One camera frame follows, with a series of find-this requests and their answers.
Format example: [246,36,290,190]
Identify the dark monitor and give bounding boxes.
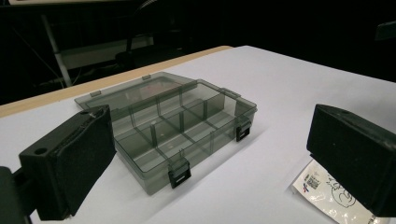
[375,20,396,42]

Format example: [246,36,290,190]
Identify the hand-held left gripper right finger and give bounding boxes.
[305,104,396,218]

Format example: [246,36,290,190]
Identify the black desk lamp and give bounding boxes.
[114,0,185,71]

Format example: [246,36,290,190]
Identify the white printed plastic packet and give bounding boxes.
[291,159,396,224]

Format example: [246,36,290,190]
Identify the grey transparent compartment box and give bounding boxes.
[74,71,259,196]

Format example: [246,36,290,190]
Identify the white metal stand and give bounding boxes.
[39,13,74,89]

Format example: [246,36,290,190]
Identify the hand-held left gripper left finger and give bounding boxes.
[18,105,118,221]

